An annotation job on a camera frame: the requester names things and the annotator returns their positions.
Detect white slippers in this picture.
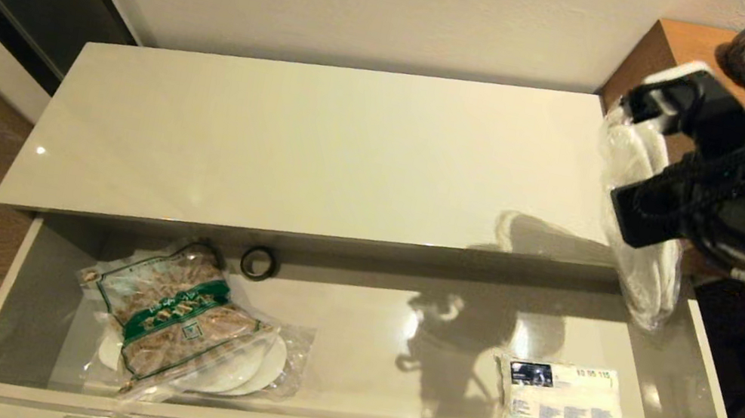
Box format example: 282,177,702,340
566,100,713,337
91,291,319,416

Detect white tissue pack blue print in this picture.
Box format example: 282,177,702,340
488,349,634,418

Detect white cabinet drawer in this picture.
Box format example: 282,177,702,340
0,162,745,418

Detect green label snack bag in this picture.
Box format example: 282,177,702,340
57,224,294,418

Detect brown wooden desk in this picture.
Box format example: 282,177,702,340
568,8,745,285

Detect black tape roll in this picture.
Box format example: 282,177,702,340
237,243,282,285

